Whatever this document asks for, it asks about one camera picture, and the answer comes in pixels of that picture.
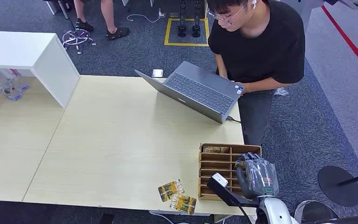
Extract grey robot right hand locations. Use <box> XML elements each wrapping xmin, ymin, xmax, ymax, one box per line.
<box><xmin>234</xmin><ymin>152</ymin><xmax>280</xmax><ymax>200</ymax></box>

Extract wooden slotted card organizer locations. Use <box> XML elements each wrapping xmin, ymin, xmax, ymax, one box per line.
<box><xmin>198</xmin><ymin>142</ymin><xmax>262</xmax><ymax>202</ymax></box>

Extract person in black shirt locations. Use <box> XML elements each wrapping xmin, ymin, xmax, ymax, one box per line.
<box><xmin>206</xmin><ymin>0</ymin><xmax>306</xmax><ymax>147</ymax></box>

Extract hotel card inside organizer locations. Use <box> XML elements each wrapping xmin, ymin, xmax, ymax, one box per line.
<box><xmin>202</xmin><ymin>146</ymin><xmax>230</xmax><ymax>154</ymax></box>

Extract yellow black hotel card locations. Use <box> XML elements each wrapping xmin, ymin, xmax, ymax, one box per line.
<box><xmin>158</xmin><ymin>179</ymin><xmax>185</xmax><ymax>203</ymax></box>
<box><xmin>169</xmin><ymin>194</ymin><xmax>198</xmax><ymax>216</ymax></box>

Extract person in sandals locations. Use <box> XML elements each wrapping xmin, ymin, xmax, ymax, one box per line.
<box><xmin>73</xmin><ymin>0</ymin><xmax>131</xmax><ymax>41</ymax></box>

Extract grey open laptop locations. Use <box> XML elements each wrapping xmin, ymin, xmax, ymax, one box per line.
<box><xmin>134</xmin><ymin>61</ymin><xmax>245</xmax><ymax>125</ymax></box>

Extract silver-rimmed round black base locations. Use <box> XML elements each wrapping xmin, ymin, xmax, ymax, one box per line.
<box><xmin>294</xmin><ymin>200</ymin><xmax>341</xmax><ymax>224</ymax></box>

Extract clear-framed eyeglasses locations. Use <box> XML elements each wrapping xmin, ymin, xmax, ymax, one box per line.
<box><xmin>207</xmin><ymin>1</ymin><xmax>249</xmax><ymax>25</ymax></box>

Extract black round stand base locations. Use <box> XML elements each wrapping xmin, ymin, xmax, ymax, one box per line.
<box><xmin>317</xmin><ymin>165</ymin><xmax>358</xmax><ymax>207</ymax></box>

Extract black robot leg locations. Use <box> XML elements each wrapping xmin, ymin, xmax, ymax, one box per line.
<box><xmin>192</xmin><ymin>0</ymin><xmax>202</xmax><ymax>38</ymax></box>
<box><xmin>178</xmin><ymin>0</ymin><xmax>188</xmax><ymax>38</ymax></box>

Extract yellow floor tape square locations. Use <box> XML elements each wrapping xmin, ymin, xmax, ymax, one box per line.
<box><xmin>164</xmin><ymin>17</ymin><xmax>211</xmax><ymax>47</ymax></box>

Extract chrome stool base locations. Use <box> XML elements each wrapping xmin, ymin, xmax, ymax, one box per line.
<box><xmin>62</xmin><ymin>28</ymin><xmax>97</xmax><ymax>55</ymax></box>

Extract white furniture legs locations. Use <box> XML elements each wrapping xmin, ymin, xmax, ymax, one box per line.
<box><xmin>42</xmin><ymin>0</ymin><xmax>72</xmax><ymax>21</ymax></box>

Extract white desk riser shelf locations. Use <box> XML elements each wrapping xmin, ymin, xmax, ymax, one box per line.
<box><xmin>0</xmin><ymin>30</ymin><xmax>81</xmax><ymax>108</ymax></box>

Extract clear plastic water bottle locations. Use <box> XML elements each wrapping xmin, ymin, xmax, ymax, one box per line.
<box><xmin>0</xmin><ymin>68</ymin><xmax>31</xmax><ymax>93</ymax></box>
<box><xmin>0</xmin><ymin>67</ymin><xmax>23</xmax><ymax>102</ymax></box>

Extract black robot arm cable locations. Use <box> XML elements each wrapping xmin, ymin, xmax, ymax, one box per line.
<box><xmin>237</xmin><ymin>205</ymin><xmax>255</xmax><ymax>224</ymax></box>

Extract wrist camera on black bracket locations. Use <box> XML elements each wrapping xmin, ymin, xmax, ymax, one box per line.
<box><xmin>206</xmin><ymin>172</ymin><xmax>260</xmax><ymax>208</ymax></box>

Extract white cable under table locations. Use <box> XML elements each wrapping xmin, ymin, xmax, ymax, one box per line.
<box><xmin>148</xmin><ymin>210</ymin><xmax>193</xmax><ymax>224</ymax></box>

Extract white floor cable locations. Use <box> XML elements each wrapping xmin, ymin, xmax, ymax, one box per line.
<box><xmin>126</xmin><ymin>13</ymin><xmax>162</xmax><ymax>24</ymax></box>

